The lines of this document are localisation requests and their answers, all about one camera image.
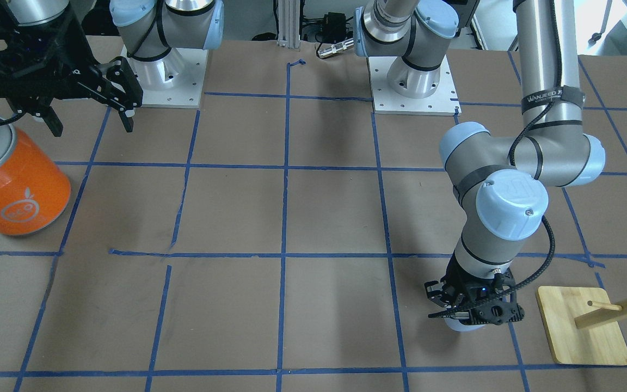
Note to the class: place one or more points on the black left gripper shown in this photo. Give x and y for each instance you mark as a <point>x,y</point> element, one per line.
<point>461,289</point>

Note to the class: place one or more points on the light blue plastic cup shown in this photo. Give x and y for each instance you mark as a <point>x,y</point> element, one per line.
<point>458,326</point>

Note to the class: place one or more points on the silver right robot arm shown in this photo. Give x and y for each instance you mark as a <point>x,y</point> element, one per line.
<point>108,51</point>

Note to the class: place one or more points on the orange metal canister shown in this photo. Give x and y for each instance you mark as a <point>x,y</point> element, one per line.
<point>33,190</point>

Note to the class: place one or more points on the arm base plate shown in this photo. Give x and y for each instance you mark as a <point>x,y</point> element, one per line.
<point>175,81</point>

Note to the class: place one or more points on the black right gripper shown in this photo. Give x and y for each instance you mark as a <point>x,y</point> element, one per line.
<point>47,59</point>

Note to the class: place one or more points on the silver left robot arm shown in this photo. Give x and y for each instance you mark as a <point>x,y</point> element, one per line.
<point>501,182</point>

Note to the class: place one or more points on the wooden mug tree stand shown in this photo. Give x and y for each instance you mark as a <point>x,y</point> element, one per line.
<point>582,325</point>

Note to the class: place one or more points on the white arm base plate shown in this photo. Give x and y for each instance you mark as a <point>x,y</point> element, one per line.
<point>399,89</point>

